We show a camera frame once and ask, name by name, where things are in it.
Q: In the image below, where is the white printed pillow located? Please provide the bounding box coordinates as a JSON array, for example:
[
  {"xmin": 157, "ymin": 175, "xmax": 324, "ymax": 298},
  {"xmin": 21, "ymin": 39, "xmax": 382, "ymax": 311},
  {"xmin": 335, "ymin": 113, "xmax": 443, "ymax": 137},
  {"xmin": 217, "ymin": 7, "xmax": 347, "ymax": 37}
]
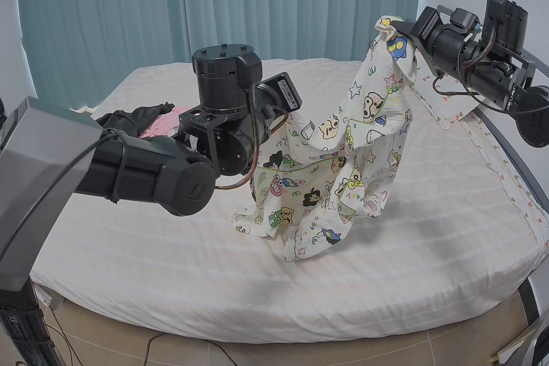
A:
[{"xmin": 413, "ymin": 53, "xmax": 484, "ymax": 131}]

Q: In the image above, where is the white printed pyjama top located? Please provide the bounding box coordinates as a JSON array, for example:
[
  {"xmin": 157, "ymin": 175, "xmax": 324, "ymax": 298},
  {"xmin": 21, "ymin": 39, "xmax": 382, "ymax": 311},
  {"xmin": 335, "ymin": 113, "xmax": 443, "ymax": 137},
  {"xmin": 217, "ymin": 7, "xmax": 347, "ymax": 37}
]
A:
[{"xmin": 229, "ymin": 14, "xmax": 419, "ymax": 263}]

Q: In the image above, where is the bed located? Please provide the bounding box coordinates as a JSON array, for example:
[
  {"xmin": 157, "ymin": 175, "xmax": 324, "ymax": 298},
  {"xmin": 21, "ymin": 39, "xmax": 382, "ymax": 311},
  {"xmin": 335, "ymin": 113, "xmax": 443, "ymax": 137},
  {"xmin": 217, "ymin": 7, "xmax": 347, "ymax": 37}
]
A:
[{"xmin": 30, "ymin": 55, "xmax": 549, "ymax": 345}]

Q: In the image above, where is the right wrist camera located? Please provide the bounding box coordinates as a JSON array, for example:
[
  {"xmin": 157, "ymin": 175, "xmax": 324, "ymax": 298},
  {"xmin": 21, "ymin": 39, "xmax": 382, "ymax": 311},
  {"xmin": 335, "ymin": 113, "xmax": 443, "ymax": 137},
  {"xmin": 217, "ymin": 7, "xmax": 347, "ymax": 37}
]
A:
[{"xmin": 438, "ymin": 6, "xmax": 481, "ymax": 35}]

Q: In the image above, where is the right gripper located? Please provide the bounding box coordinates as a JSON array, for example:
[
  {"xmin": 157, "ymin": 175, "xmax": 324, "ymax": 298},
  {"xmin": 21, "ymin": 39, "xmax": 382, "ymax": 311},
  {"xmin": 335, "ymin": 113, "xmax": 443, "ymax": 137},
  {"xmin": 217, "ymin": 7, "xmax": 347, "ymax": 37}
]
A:
[{"xmin": 393, "ymin": 6, "xmax": 468, "ymax": 77}]

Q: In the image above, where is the black cable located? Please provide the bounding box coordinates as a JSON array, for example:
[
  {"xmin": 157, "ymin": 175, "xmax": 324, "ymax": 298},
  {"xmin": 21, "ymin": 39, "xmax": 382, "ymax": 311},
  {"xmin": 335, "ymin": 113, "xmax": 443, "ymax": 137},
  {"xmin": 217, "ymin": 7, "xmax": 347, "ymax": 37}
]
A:
[{"xmin": 144, "ymin": 331, "xmax": 234, "ymax": 366}]

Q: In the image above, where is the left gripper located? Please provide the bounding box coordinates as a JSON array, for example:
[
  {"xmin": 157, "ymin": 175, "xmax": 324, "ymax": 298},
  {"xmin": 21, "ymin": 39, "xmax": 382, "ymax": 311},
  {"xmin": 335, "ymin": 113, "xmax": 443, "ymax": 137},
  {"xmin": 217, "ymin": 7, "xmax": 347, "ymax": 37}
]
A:
[{"xmin": 253, "ymin": 73, "xmax": 303, "ymax": 142}]

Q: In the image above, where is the black garment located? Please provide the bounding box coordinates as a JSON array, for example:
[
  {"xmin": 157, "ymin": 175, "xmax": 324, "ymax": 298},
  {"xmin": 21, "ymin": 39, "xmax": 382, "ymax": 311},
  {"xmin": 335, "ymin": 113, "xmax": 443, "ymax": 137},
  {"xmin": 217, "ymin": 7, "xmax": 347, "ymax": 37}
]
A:
[{"xmin": 95, "ymin": 100, "xmax": 176, "ymax": 138}]

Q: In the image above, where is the pink garment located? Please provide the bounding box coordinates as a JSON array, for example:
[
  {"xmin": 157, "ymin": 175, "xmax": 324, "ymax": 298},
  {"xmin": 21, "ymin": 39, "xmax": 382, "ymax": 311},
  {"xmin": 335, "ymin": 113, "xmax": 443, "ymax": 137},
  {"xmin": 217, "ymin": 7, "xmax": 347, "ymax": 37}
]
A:
[{"xmin": 138, "ymin": 105, "xmax": 191, "ymax": 140}]

